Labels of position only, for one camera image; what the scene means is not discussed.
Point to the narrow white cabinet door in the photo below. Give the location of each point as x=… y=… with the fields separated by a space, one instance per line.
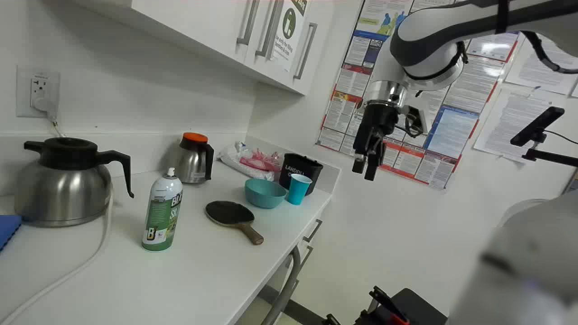
x=313 y=42

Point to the clear packet with pink items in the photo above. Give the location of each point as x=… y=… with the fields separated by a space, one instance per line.
x=250 y=160

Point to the black table tennis paddle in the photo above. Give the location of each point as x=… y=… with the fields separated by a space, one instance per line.
x=228 y=214

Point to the green spray can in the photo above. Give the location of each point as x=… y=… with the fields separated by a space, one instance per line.
x=161 y=214

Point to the small steel carafe orange lid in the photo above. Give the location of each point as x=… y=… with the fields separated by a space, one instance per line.
x=192 y=160

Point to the large labor law poster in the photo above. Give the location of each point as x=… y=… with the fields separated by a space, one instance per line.
x=448 y=129

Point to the white wall outlet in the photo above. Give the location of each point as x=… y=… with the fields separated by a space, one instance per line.
x=29 y=91

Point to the black square container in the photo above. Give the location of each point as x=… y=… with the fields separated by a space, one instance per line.
x=300 y=163

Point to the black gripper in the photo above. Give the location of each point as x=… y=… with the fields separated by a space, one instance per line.
x=380 y=124

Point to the white wall cabinet body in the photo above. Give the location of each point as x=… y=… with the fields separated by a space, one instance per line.
x=181 y=33

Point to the blue flat object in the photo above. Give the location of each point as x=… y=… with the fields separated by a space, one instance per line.
x=7 y=228

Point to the black camera on stand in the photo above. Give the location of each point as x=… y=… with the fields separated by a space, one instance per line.
x=535 y=127

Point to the teal plastic cup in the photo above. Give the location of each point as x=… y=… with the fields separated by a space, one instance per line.
x=296 y=190

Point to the white printed wall paper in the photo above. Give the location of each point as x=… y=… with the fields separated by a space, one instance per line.
x=506 y=124

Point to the large steel coffee carafe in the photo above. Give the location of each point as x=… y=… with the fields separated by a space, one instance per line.
x=63 y=187

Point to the green and white door sign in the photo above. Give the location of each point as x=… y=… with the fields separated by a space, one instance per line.
x=287 y=28

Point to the plain white cabinet door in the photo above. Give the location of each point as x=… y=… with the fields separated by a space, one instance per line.
x=199 y=19

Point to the black and red tool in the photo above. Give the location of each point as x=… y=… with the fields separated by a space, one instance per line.
x=398 y=308

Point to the teal bowl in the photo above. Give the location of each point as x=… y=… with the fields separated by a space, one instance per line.
x=264 y=194

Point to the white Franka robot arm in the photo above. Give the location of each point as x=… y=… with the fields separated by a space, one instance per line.
x=529 y=254

